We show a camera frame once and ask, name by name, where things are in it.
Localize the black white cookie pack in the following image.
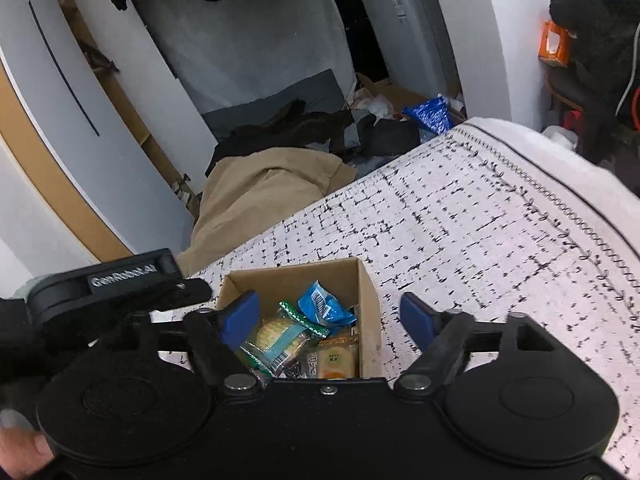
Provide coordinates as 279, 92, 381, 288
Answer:
240, 301, 330, 378

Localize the light blue snack packet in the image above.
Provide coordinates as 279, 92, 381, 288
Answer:
297, 281, 357, 330

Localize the person's left hand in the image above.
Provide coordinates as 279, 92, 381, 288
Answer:
0, 408, 54, 479

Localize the brown cardboard box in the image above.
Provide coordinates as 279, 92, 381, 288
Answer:
214, 256, 384, 380

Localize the orange yellow bread packet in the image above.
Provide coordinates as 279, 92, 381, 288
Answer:
317, 341, 358, 379

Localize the patterned white bed blanket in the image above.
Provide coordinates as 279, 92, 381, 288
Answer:
150, 116, 640, 476

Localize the tan brown coat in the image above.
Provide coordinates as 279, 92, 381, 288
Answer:
177, 148, 357, 275

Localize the blue foil bag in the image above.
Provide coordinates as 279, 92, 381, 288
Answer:
402, 96, 452, 134

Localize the brown flat cardboard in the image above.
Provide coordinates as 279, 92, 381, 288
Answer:
356, 73, 468, 120

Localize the grey white appliance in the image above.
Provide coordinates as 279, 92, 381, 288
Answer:
362, 0, 461, 98

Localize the orange tissue box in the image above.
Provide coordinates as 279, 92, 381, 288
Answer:
538, 21, 573, 68

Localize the black fuzzy garment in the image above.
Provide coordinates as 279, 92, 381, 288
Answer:
549, 0, 639, 164

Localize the white cable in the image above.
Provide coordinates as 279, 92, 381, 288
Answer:
614, 19, 640, 118

